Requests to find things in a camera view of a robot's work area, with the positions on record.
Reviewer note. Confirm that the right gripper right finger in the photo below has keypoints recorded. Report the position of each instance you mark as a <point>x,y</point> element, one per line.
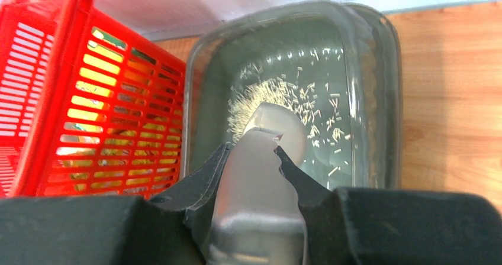
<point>375,226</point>

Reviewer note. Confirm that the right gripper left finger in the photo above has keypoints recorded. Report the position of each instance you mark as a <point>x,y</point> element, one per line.
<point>169,228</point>

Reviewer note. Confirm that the clear plastic scoop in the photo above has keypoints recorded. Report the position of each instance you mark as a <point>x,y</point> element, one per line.
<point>256,218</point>

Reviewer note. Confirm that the red plastic shopping basket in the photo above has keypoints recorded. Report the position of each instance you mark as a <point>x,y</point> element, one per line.
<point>88,106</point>

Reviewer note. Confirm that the dark grey litter box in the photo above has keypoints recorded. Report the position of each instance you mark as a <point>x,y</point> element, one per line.
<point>373,73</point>

